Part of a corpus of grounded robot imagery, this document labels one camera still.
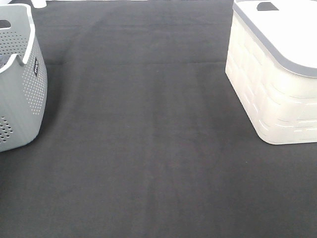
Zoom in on cream woven-pattern storage box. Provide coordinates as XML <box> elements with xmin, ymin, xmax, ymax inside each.
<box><xmin>225</xmin><ymin>14</ymin><xmax>317</xmax><ymax>145</ymax></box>

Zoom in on grey perforated laundry basket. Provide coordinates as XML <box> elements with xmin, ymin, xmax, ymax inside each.
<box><xmin>0</xmin><ymin>3</ymin><xmax>48</xmax><ymax>151</ymax></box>

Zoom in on grey towels inside basket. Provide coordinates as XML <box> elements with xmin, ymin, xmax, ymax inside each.
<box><xmin>0</xmin><ymin>55</ymin><xmax>10</xmax><ymax>68</ymax></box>

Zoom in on white grey-rimmed box lid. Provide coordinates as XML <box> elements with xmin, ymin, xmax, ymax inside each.
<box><xmin>232</xmin><ymin>0</ymin><xmax>317</xmax><ymax>78</ymax></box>

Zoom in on white object at top edge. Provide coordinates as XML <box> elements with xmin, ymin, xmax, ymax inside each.
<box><xmin>31</xmin><ymin>0</ymin><xmax>47</xmax><ymax>8</ymax></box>

